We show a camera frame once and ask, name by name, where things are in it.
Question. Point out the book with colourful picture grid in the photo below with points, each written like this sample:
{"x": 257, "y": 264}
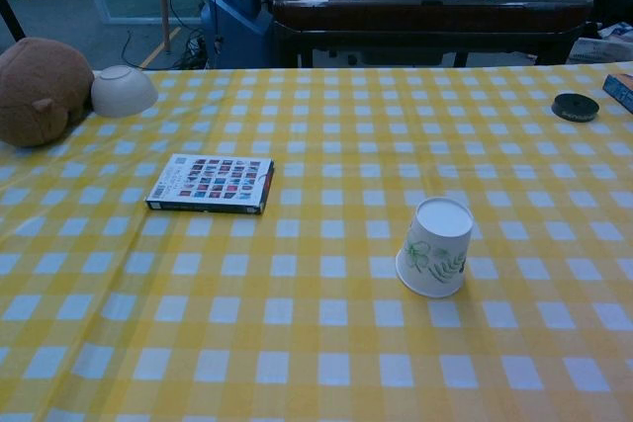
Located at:
{"x": 212, "y": 182}

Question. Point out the white plastic basket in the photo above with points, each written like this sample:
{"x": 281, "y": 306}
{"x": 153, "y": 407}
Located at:
{"x": 601, "y": 50}

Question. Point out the dark wooden mahjong table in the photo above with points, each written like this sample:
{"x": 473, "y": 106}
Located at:
{"x": 430, "y": 9}

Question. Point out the white paper cup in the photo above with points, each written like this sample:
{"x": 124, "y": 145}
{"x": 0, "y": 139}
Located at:
{"x": 435, "y": 249}

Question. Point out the yellow white checked tablecloth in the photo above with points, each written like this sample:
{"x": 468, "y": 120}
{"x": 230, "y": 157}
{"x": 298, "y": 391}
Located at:
{"x": 316, "y": 343}

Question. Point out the black round disc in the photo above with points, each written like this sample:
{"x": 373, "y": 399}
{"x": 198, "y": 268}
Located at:
{"x": 575, "y": 107}

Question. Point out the beige upturned bowl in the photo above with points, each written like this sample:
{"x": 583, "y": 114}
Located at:
{"x": 123, "y": 93}

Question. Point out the brown plush toy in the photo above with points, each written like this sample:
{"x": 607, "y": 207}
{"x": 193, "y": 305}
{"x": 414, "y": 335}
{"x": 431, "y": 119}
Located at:
{"x": 34, "y": 91}

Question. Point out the blue orange snack box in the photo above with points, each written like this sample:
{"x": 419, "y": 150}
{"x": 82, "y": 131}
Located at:
{"x": 620, "y": 88}

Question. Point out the blue machine base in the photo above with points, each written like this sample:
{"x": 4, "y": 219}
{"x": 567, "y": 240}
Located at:
{"x": 237, "y": 31}

